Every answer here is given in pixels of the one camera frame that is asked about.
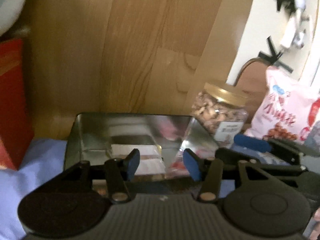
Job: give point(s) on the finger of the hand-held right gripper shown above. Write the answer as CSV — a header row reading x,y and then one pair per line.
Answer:
x,y
237,156
250,143

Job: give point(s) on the pink snack bag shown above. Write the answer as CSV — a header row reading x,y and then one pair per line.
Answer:
x,y
285,105

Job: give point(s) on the wooden headboard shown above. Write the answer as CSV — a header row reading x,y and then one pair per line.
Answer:
x,y
125,47

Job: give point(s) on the red gift bag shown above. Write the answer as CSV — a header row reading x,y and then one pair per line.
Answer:
x,y
12,100

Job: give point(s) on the white charger plug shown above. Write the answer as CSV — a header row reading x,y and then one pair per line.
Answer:
x,y
291,32

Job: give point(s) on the pastel fish plush toy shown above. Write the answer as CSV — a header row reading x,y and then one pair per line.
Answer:
x,y
12,2

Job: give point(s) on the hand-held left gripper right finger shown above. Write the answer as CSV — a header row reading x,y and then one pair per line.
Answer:
x,y
191,163

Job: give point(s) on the clear nut jar gold lid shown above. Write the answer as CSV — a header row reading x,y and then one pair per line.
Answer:
x,y
220,115

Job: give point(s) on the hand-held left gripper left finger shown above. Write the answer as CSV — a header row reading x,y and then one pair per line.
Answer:
x,y
132,163

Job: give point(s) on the brown chair back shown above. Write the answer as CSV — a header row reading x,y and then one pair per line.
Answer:
x,y
252,82

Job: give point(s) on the black metal tin box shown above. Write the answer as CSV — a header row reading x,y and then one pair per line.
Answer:
x,y
100,132

